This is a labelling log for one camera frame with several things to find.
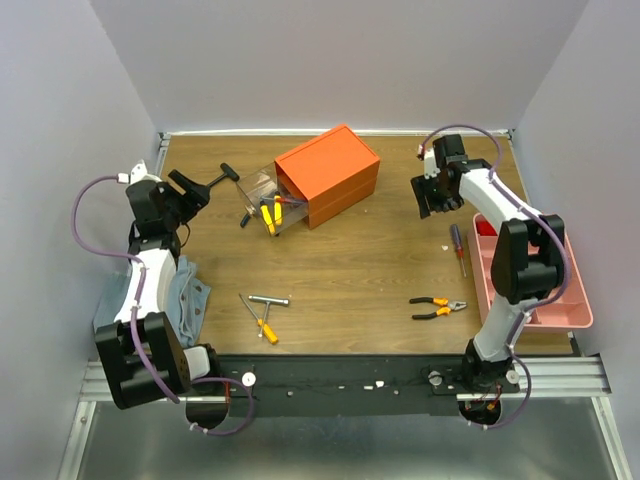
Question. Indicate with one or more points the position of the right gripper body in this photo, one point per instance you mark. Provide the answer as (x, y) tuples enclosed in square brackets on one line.
[(431, 194)]

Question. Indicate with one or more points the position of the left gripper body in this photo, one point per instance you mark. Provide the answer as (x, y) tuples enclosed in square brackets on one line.
[(180, 208)]

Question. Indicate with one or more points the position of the grey handled screwdriver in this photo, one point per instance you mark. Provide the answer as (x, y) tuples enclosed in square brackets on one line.
[(458, 246)]

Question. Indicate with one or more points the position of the clear top drawer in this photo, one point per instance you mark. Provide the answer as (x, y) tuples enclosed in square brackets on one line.
[(262, 185)]

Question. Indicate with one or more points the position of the small yellow handled screwdriver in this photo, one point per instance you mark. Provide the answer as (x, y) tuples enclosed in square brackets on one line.
[(277, 207)]

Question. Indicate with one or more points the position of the red handled screwdriver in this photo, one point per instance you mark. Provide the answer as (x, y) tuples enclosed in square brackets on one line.
[(289, 201)]

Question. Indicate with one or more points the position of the orange drawer cabinet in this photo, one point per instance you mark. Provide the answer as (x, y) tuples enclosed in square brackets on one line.
[(331, 172)]

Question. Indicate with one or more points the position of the metal T-handle wrench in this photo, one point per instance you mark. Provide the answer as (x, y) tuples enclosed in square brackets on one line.
[(268, 302)]

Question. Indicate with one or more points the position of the orange handled screwdriver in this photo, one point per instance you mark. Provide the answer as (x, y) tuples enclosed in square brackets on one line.
[(271, 336)]

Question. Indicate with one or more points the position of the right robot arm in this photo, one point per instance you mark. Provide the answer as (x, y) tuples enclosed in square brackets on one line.
[(530, 266)]

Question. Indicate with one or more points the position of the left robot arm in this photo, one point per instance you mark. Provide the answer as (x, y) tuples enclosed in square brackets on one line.
[(141, 354)]

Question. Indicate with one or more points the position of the black rubber mallet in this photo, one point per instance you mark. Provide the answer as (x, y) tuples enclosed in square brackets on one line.
[(227, 172)]

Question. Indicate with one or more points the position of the red item top compartment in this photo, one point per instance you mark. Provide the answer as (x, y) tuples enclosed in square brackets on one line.
[(484, 228)]

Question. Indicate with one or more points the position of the blue cloth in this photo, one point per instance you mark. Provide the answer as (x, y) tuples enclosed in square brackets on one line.
[(186, 303)]

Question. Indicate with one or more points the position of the pink compartment tray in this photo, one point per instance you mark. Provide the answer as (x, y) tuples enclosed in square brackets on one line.
[(570, 312)]

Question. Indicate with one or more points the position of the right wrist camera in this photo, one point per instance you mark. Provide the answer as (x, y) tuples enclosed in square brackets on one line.
[(427, 156)]

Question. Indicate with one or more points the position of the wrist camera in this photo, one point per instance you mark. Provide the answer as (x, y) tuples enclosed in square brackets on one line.
[(427, 156), (138, 173)]

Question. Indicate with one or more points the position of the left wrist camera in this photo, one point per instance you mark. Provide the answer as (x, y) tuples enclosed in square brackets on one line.
[(138, 173)]

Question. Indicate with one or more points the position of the blue handled cutting pliers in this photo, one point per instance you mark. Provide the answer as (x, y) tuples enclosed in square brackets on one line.
[(245, 220)]

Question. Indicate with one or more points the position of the orange handled pliers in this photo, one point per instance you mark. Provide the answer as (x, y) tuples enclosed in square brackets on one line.
[(444, 307)]

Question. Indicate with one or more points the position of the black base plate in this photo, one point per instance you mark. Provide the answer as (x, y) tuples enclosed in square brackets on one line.
[(358, 384)]

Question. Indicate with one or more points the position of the aluminium rail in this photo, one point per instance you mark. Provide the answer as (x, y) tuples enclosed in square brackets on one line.
[(552, 377)]

